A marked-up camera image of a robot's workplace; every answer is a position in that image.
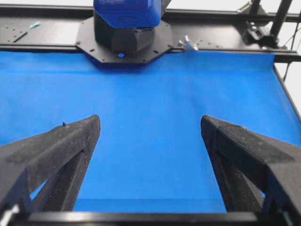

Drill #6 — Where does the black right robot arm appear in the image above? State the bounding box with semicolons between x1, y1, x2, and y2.
93;0;170;53

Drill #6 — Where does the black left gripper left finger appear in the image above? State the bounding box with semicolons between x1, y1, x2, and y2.
0;115;101;212

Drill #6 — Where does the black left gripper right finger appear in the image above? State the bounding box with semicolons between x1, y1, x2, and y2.
201;115;301;213

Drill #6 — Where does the black aluminium table frame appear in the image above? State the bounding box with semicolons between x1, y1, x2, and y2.
0;4;301;63

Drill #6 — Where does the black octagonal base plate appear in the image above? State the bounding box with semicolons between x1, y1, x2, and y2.
76;17;173;65

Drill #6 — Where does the blue table cloth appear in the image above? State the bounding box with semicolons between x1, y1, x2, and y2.
0;52;301;213

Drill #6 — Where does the silver corner bracket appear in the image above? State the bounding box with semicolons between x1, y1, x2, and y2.
177;35;198;51

